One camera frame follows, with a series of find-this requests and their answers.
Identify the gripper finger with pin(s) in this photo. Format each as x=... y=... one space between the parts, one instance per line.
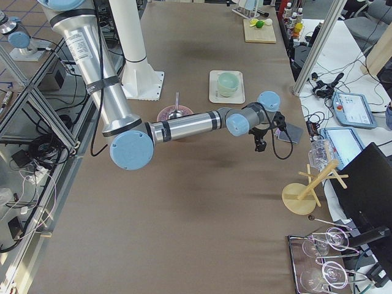
x=260 y=146

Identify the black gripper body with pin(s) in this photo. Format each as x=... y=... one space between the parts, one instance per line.
x=258 y=136

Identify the green bowl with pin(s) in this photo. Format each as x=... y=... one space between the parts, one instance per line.
x=228 y=80
x=222 y=88
x=227 y=94

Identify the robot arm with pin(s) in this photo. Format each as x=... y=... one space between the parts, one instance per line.
x=131 y=140

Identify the grey purple folded cloth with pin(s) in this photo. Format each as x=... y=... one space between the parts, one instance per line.
x=292 y=135

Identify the green bowl on tray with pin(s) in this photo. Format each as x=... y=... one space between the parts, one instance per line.
x=227 y=94

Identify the cream rabbit serving tray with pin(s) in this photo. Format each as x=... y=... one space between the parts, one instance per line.
x=214 y=97

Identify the wooden mug tree stand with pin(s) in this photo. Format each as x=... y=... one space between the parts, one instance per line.
x=302 y=199

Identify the blue teach pendant tablet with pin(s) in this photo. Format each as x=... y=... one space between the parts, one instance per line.
x=352 y=109

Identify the wooden cutting board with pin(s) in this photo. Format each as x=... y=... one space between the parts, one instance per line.
x=254 y=35

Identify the green lime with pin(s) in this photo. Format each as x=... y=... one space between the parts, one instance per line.
x=259 y=24

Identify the pink bowl with ice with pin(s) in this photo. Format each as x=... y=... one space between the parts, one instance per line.
x=165 y=112

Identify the black monitor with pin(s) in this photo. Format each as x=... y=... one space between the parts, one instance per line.
x=367 y=198

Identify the person in blue hoodie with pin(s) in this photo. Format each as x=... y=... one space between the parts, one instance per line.
x=388 y=116

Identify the wine glass upper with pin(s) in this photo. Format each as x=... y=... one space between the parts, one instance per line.
x=319 y=244

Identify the wine glass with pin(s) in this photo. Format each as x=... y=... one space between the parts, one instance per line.
x=320 y=280
x=319 y=244

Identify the wine glass lower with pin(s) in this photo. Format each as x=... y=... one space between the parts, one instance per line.
x=320 y=280

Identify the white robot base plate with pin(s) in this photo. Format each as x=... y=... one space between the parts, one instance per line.
x=145 y=84

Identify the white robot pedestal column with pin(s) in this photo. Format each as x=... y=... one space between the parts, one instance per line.
x=127 y=21

